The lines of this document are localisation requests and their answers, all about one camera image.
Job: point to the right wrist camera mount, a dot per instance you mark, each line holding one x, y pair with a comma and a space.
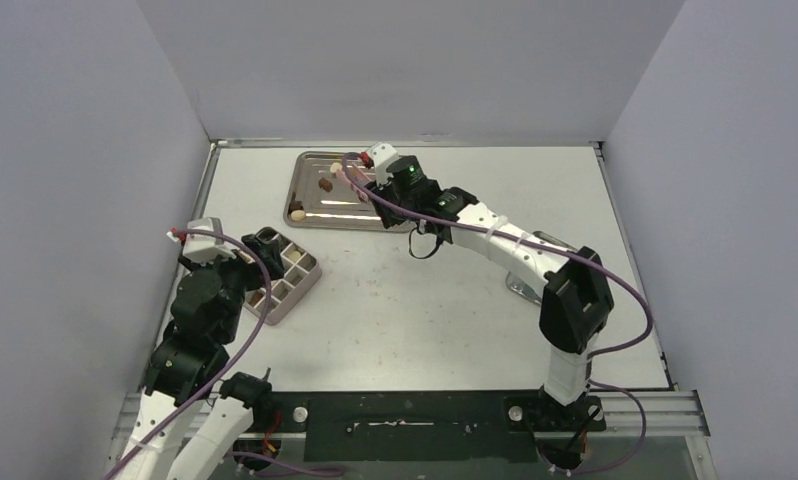
377, 158

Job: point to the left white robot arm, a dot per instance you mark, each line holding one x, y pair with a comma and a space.
192, 356

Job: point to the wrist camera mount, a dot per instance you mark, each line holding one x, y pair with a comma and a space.
203, 249
377, 158

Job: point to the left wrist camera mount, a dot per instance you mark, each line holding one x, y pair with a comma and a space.
203, 249

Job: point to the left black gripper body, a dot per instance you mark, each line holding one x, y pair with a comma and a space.
239, 277

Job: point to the metal tin lid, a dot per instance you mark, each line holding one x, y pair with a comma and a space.
539, 263

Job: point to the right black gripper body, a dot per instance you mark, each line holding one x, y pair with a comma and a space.
378, 196

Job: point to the steel chocolate tray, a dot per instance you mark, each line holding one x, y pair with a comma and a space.
328, 203

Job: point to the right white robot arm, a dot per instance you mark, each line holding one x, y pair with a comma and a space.
575, 300

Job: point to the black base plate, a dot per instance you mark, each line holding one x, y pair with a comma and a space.
427, 426

